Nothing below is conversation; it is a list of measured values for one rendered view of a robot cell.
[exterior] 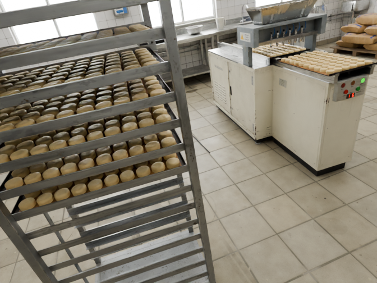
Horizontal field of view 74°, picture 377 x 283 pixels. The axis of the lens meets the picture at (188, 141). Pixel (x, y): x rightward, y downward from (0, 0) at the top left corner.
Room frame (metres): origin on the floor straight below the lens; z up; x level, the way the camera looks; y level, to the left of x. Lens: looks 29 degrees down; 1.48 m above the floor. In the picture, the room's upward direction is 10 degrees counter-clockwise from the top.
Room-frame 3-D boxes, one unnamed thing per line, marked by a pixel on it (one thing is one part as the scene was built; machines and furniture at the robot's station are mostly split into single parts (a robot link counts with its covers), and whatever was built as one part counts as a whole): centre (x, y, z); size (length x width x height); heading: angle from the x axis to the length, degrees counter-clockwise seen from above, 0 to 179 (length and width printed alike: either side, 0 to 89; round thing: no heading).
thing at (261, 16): (2.47, -1.02, 1.25); 0.56 x 0.29 x 0.14; 101
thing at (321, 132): (1.98, -1.12, 0.45); 0.70 x 0.34 x 0.90; 11
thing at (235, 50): (2.90, -0.73, 0.88); 1.28 x 0.01 x 0.07; 11
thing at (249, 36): (2.47, -1.02, 1.01); 0.72 x 0.33 x 0.34; 101
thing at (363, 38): (4.95, -3.71, 0.32); 0.72 x 0.42 x 0.17; 19
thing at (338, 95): (1.62, -1.18, 0.77); 0.24 x 0.04 x 0.14; 101
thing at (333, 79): (2.56, -0.86, 0.87); 2.01 x 0.03 x 0.07; 11
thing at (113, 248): (0.69, 0.31, 0.69); 0.64 x 0.03 x 0.03; 101
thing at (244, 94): (2.94, -0.93, 0.42); 1.28 x 0.72 x 0.84; 11
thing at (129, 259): (0.69, 0.31, 0.60); 0.64 x 0.03 x 0.03; 101
